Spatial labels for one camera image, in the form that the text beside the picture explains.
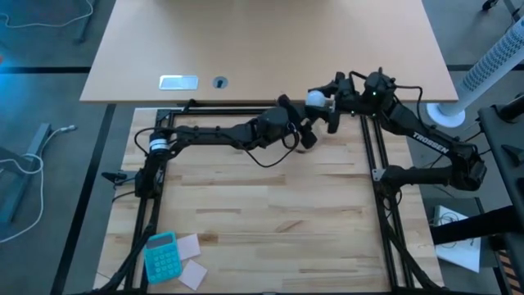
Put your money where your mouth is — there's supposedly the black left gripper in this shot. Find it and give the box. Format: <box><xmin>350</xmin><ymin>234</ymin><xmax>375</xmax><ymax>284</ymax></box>
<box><xmin>253</xmin><ymin>93</ymin><xmax>318</xmax><ymax>150</ymax></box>

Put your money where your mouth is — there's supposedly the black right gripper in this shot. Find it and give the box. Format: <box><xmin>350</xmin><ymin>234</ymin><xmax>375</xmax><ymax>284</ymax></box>
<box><xmin>307</xmin><ymin>73</ymin><xmax>368</xmax><ymax>135</ymax></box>

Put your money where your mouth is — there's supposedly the white lightbulb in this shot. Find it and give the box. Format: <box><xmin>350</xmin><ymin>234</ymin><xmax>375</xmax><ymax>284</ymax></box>
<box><xmin>305</xmin><ymin>90</ymin><xmax>336</xmax><ymax>111</ymax></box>

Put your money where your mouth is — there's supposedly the large beige desk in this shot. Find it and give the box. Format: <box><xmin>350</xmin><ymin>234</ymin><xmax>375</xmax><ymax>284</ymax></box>
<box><xmin>80</xmin><ymin>0</ymin><xmax>459</xmax><ymax>103</ymax></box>

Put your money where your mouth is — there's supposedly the white tower fan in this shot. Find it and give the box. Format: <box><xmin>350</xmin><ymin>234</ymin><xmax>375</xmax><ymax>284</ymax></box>
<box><xmin>426</xmin><ymin>18</ymin><xmax>524</xmax><ymax>129</ymax></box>

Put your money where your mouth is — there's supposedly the black equipment cart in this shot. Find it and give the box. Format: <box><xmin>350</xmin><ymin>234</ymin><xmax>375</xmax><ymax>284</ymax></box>
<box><xmin>477</xmin><ymin>93</ymin><xmax>524</xmax><ymax>295</ymax></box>

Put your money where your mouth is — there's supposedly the black chair caster base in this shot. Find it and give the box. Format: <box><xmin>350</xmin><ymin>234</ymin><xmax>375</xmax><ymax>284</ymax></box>
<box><xmin>481</xmin><ymin>0</ymin><xmax>524</xmax><ymax>24</ymax></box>

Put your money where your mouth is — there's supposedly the black beam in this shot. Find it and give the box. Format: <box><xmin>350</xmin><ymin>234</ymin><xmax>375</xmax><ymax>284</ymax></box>
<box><xmin>429</xmin><ymin>204</ymin><xmax>524</xmax><ymax>247</ymax></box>

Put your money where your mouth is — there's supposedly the teal calculator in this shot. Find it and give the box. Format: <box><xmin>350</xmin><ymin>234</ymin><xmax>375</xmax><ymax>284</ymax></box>
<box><xmin>142</xmin><ymin>231</ymin><xmax>183</xmax><ymax>285</ymax></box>

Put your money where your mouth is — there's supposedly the white paper sheet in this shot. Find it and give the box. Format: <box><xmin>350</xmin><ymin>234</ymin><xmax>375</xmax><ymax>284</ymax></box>
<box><xmin>432</xmin><ymin>204</ymin><xmax>483</xmax><ymax>275</ymax></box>

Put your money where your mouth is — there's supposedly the grey desk leg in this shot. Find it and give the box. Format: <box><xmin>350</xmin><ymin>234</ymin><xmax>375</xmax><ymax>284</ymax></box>
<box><xmin>75</xmin><ymin>0</ymin><xmax>101</xmax><ymax>43</ymax></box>

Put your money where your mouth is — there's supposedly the orange black striped tape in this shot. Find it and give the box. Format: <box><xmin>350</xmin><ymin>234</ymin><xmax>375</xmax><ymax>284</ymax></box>
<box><xmin>495</xmin><ymin>248</ymin><xmax>517</xmax><ymax>284</ymax></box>

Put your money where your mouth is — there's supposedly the grey table leg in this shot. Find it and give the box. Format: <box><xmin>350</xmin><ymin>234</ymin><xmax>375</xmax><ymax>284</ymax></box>
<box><xmin>0</xmin><ymin>121</ymin><xmax>53</xmax><ymax>225</ymax></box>

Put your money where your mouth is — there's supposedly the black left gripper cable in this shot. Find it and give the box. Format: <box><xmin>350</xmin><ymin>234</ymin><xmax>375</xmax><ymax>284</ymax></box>
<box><xmin>244</xmin><ymin>129</ymin><xmax>300</xmax><ymax>169</ymax></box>

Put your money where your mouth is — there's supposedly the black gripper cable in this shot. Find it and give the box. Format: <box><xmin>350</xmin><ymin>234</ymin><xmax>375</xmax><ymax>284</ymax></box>
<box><xmin>244</xmin><ymin>129</ymin><xmax>300</xmax><ymax>169</ymax></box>
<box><xmin>392</xmin><ymin>84</ymin><xmax>425</xmax><ymax>122</ymax></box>

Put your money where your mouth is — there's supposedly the black aluminium table frame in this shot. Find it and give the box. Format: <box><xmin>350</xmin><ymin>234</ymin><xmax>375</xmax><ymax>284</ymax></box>
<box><xmin>88</xmin><ymin>98</ymin><xmax>447</xmax><ymax>295</ymax></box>

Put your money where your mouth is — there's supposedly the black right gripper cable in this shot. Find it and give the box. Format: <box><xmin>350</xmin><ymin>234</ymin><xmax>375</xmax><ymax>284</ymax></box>
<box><xmin>392</xmin><ymin>84</ymin><xmax>425</xmax><ymax>122</ymax></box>

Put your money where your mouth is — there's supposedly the silver desk cable hatch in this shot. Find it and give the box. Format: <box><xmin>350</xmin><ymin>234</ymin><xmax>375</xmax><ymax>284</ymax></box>
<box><xmin>159</xmin><ymin>75</ymin><xmax>200</xmax><ymax>91</ymax></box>

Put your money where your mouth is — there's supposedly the black cable connector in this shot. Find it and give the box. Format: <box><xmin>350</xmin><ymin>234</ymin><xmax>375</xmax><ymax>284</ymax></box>
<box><xmin>101</xmin><ymin>170</ymin><xmax>138</xmax><ymax>186</ymax></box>

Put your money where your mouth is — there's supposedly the white cable with plug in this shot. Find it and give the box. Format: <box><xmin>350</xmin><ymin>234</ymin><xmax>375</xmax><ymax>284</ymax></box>
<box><xmin>0</xmin><ymin>124</ymin><xmax>79</xmax><ymax>243</ymax></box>

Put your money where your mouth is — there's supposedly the thin white floor cable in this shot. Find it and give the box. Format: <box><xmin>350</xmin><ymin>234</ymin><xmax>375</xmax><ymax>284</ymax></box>
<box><xmin>0</xmin><ymin>0</ymin><xmax>96</xmax><ymax>30</ymax></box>

